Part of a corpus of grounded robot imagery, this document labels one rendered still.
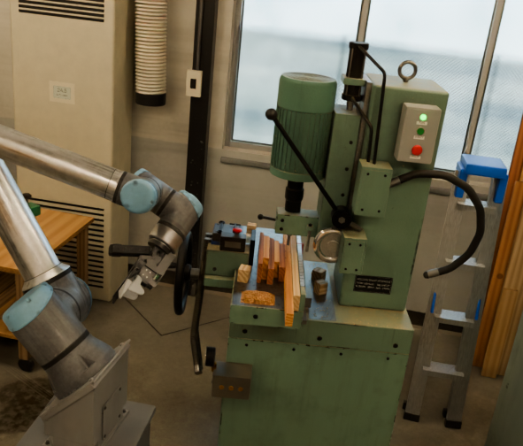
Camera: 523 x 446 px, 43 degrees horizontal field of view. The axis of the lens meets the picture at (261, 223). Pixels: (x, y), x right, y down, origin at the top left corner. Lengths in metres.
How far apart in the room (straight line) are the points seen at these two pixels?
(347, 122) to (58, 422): 1.16
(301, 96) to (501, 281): 1.78
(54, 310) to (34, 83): 1.84
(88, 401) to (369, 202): 0.95
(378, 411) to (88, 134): 1.97
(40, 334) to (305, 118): 0.95
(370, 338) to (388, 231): 0.34
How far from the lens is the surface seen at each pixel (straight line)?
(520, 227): 3.30
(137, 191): 1.74
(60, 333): 1.81
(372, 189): 1.94
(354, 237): 1.99
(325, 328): 2.09
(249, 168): 3.52
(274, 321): 1.92
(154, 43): 3.33
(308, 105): 1.97
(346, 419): 2.30
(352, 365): 2.17
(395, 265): 2.14
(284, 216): 2.12
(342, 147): 2.02
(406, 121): 1.92
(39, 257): 1.98
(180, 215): 1.88
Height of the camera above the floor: 1.83
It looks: 22 degrees down
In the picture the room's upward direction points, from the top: 6 degrees clockwise
